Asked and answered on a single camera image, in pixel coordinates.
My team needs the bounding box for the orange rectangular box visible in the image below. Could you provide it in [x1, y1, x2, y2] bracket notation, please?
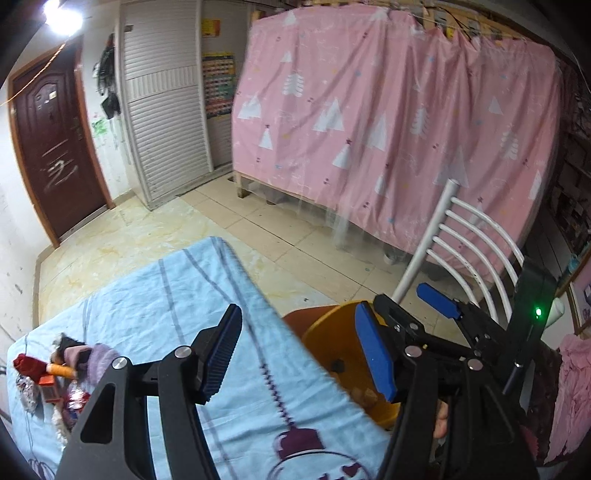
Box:
[38, 374, 62, 404]

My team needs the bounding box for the yellow trash bin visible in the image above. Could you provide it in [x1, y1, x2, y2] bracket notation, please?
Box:
[283, 300, 400, 430]

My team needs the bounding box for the light blue bed sheet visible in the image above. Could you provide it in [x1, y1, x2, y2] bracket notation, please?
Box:
[1, 237, 389, 479]

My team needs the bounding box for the pink black sock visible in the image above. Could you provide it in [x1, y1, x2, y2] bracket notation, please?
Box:
[50, 335, 119, 388]

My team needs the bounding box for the red white snack wrapper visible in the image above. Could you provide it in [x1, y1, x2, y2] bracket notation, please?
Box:
[59, 387, 90, 432]

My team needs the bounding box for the yellow tube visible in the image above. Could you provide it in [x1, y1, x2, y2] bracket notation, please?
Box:
[46, 363, 78, 380]

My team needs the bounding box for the red knitted hat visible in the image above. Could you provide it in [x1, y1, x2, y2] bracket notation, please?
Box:
[13, 353, 48, 384]

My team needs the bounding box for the pink tree-print curtain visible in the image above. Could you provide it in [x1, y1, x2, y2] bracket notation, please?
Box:
[232, 5, 561, 252]

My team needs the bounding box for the white louvered wardrobe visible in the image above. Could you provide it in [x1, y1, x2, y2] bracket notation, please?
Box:
[117, 0, 253, 211]

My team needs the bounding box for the black hanging bag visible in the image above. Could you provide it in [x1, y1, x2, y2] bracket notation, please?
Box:
[95, 33, 121, 120]

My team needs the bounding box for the dark red wooden door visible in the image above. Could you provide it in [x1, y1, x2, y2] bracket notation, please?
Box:
[7, 36, 114, 247]

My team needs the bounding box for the colourful wall chart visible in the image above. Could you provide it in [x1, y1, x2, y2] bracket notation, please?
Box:
[201, 52, 236, 119]

